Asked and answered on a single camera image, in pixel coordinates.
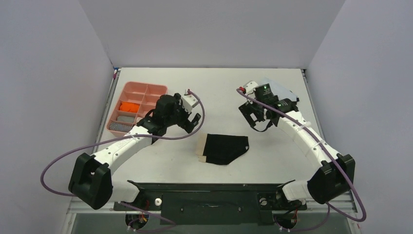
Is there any purple cable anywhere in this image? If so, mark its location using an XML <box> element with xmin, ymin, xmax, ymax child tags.
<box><xmin>40</xmin><ymin>90</ymin><xmax>206</xmax><ymax>234</ymax></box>
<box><xmin>236</xmin><ymin>88</ymin><xmax>367</xmax><ymax>233</ymax></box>

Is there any orange underwear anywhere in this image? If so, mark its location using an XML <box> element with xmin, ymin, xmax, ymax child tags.
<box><xmin>119</xmin><ymin>101</ymin><xmax>140</xmax><ymax>113</ymax></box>

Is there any grey striped rolled underwear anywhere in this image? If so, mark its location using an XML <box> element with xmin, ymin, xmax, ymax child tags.
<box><xmin>109</xmin><ymin>122</ymin><xmax>133</xmax><ymax>133</ymax></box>

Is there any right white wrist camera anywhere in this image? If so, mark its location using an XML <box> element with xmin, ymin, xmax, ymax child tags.
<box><xmin>239</xmin><ymin>80</ymin><xmax>258</xmax><ymax>95</ymax></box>

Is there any pink divided storage tray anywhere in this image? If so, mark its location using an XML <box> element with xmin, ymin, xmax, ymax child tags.
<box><xmin>106</xmin><ymin>81</ymin><xmax>168</xmax><ymax>137</ymax></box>

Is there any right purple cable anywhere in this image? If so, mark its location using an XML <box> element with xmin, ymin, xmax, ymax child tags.
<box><xmin>236</xmin><ymin>88</ymin><xmax>367</xmax><ymax>233</ymax></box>

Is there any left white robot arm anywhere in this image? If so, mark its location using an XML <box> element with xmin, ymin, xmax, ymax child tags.
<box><xmin>68</xmin><ymin>90</ymin><xmax>205</xmax><ymax>210</ymax></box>

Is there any light blue underwear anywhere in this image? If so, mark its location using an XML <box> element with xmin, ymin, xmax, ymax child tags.
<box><xmin>257</xmin><ymin>78</ymin><xmax>300</xmax><ymax>102</ymax></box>

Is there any black underwear beige waistband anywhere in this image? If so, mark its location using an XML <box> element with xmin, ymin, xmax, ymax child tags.
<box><xmin>195</xmin><ymin>134</ymin><xmax>249</xmax><ymax>165</ymax></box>

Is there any aluminium mounting rail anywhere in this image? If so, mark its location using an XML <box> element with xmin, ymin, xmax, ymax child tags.
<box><xmin>67</xmin><ymin>192</ymin><xmax>360</xmax><ymax>214</ymax></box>

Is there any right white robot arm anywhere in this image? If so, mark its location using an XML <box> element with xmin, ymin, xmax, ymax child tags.
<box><xmin>237</xmin><ymin>82</ymin><xmax>356</xmax><ymax>208</ymax></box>

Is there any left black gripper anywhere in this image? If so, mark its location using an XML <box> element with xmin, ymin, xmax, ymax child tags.
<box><xmin>165</xmin><ymin>94</ymin><xmax>200</xmax><ymax>133</ymax></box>

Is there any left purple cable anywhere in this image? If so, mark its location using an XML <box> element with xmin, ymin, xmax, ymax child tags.
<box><xmin>40</xmin><ymin>90</ymin><xmax>206</xmax><ymax>234</ymax></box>

